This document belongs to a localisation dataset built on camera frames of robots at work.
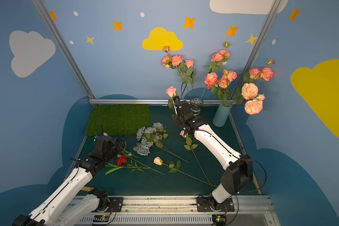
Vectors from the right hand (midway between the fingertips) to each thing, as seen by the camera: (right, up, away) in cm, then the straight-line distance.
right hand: (180, 111), depth 82 cm
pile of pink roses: (+8, -24, +14) cm, 29 cm away
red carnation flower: (-36, -32, +4) cm, 49 cm away
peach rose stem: (-14, -31, +6) cm, 35 cm away
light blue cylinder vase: (+30, -2, +16) cm, 34 cm away
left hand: (-34, -18, -1) cm, 38 cm away
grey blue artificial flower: (-19, -16, +9) cm, 26 cm away
